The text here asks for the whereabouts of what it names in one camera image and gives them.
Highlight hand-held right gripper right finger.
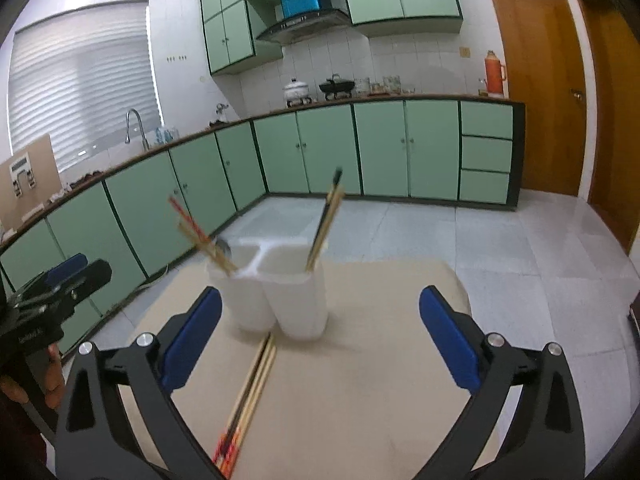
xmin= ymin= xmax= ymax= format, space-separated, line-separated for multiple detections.
xmin=419 ymin=285 xmax=587 ymax=480

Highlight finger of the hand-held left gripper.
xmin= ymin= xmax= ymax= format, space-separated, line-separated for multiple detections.
xmin=47 ymin=255 xmax=88 ymax=283
xmin=65 ymin=260 xmax=113 ymax=306

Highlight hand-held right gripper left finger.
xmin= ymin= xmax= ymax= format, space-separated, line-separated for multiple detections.
xmin=54 ymin=286 xmax=223 ymax=480

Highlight dark red printed chopstick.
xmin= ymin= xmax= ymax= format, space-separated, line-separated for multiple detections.
xmin=215 ymin=332 xmax=272 ymax=463
xmin=222 ymin=337 xmax=275 ymax=468

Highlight red printed bamboo chopstick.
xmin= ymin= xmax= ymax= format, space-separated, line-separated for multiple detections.
xmin=229 ymin=342 xmax=277 ymax=475
xmin=168 ymin=196 xmax=236 ymax=275
xmin=179 ymin=222 xmax=238 ymax=276

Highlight plain bamboo chopstick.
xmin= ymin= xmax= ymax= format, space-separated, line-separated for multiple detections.
xmin=235 ymin=347 xmax=278 ymax=478
xmin=306 ymin=185 xmax=346 ymax=271

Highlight white plastic utensil holder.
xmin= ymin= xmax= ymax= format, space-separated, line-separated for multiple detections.
xmin=207 ymin=240 xmax=329 ymax=341

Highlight dark wooden chopstick metal end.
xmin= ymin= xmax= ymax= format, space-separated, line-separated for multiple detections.
xmin=306 ymin=167 xmax=344 ymax=271

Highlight person's left forearm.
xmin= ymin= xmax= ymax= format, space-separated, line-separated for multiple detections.
xmin=0 ymin=395 xmax=56 ymax=480

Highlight person's left hand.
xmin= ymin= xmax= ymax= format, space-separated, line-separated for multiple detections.
xmin=0 ymin=344 xmax=67 ymax=410

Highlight cardboard board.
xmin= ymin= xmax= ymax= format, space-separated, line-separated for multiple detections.
xmin=0 ymin=133 xmax=60 ymax=233

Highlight metal kitchen faucet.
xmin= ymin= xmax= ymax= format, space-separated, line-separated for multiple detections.
xmin=125 ymin=108 xmax=151 ymax=151

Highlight white window blinds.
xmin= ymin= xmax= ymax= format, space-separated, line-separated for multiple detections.
xmin=7 ymin=0 xmax=163 ymax=176

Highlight green lower kitchen cabinets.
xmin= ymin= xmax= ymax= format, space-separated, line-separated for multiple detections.
xmin=0 ymin=96 xmax=526 ymax=321

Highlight wooden door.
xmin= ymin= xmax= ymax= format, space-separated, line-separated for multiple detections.
xmin=483 ymin=0 xmax=587 ymax=197
xmin=575 ymin=0 xmax=640 ymax=256

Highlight white cooking pot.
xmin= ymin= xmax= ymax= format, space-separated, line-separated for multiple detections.
xmin=282 ymin=77 xmax=311 ymax=106

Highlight red thermos flask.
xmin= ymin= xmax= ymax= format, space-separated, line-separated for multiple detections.
xmin=483 ymin=50 xmax=507 ymax=97

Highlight gas stove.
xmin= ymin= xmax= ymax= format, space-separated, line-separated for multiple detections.
xmin=286 ymin=91 xmax=351 ymax=107

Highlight black wok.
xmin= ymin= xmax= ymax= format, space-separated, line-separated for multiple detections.
xmin=318 ymin=74 xmax=356 ymax=98

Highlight range hood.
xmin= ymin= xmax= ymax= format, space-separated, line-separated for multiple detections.
xmin=256 ymin=8 xmax=351 ymax=45

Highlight white floor cable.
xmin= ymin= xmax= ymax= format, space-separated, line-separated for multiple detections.
xmin=137 ymin=265 xmax=173 ymax=291

